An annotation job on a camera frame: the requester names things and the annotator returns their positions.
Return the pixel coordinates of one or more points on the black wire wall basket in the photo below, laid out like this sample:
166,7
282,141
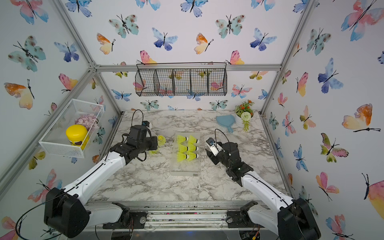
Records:
192,80

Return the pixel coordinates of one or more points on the light blue dustpan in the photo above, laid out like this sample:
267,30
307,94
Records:
226,122

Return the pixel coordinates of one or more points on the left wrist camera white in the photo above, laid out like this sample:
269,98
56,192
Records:
147,124

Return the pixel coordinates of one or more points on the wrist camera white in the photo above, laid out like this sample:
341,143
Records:
147,124
213,146

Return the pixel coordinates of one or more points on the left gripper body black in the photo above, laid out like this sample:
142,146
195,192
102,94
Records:
149,145

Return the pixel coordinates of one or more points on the yellow lidded jar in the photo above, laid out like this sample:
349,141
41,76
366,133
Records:
78,136

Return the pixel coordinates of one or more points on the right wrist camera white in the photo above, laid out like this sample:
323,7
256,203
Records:
213,146

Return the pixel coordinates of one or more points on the yellow shuttlecock extra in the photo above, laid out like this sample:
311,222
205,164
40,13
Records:
181,157

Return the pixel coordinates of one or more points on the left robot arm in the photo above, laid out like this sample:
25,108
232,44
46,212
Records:
84,189

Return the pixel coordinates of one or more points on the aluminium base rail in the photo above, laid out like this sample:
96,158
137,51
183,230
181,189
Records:
208,218

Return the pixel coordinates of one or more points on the white potted artificial plant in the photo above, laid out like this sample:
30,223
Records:
245,112

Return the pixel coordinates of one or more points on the translucent plastic storage box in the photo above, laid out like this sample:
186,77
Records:
186,168

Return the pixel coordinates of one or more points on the pink flower ball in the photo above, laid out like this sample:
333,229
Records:
89,121

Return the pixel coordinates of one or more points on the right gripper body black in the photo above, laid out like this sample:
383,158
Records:
221,158

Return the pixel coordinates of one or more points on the white mesh wall basket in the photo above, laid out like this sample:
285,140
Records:
55,142

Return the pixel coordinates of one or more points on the yellow shuttlecock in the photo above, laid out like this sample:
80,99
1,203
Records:
192,148
193,140
181,139
161,140
182,148
191,155

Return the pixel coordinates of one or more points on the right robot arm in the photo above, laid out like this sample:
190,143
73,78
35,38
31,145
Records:
276,198

